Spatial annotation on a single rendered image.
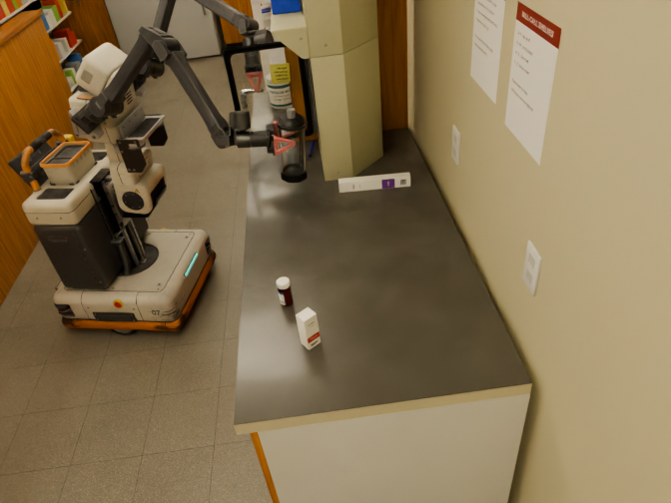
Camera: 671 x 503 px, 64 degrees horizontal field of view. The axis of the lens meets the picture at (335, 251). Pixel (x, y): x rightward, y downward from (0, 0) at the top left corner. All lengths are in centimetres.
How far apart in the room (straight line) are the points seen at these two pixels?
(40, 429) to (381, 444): 183
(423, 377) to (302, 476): 42
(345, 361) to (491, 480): 57
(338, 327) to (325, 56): 92
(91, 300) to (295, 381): 178
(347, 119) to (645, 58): 126
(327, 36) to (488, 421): 126
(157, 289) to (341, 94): 143
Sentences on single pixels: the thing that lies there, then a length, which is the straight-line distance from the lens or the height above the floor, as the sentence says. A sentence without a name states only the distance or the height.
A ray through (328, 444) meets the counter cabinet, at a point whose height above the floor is 81.
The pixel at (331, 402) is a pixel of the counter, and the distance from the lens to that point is 130.
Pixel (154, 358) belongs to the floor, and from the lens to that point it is 289.
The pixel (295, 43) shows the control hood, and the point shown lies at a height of 146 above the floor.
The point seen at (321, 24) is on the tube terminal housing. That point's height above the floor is 151.
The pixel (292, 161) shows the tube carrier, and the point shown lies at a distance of 195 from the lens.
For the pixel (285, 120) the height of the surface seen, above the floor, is 123.
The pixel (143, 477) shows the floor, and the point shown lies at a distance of 249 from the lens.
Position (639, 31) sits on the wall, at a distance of 90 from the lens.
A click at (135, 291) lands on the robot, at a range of 286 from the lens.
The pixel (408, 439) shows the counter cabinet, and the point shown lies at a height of 78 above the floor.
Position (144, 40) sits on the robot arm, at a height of 148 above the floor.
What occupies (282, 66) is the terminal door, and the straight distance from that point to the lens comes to 221.
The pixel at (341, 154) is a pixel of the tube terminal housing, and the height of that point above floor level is 105.
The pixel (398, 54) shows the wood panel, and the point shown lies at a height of 126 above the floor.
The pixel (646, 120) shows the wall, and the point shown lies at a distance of 88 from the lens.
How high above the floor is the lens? 199
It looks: 38 degrees down
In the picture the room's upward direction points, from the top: 7 degrees counter-clockwise
